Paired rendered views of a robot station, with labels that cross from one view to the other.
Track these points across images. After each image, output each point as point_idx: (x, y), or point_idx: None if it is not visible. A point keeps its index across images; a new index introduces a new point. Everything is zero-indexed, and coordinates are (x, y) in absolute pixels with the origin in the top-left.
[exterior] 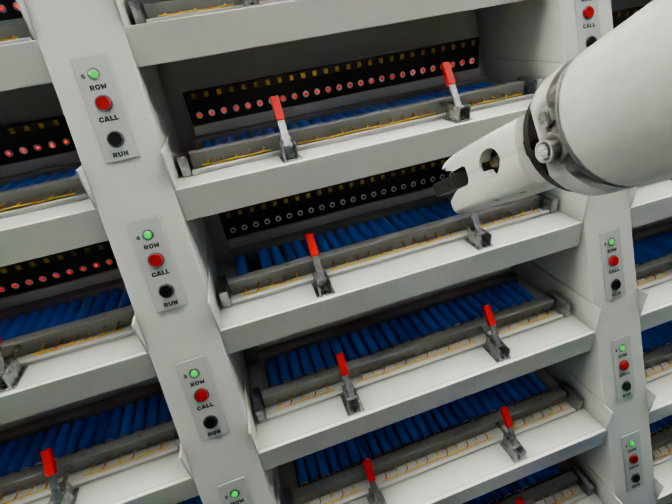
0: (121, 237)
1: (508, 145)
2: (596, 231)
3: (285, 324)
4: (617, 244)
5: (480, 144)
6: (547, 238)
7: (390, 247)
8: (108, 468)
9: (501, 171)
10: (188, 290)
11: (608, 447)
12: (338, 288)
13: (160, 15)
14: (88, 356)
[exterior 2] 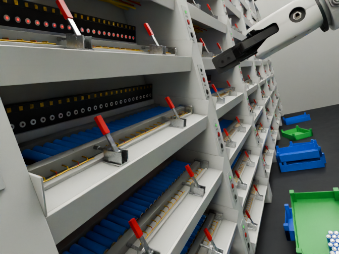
0: None
1: (310, 2)
2: (211, 120)
3: (101, 196)
4: (217, 126)
5: (287, 7)
6: (201, 122)
7: (135, 133)
8: None
9: (307, 15)
10: (4, 169)
11: (238, 233)
12: (128, 159)
13: None
14: None
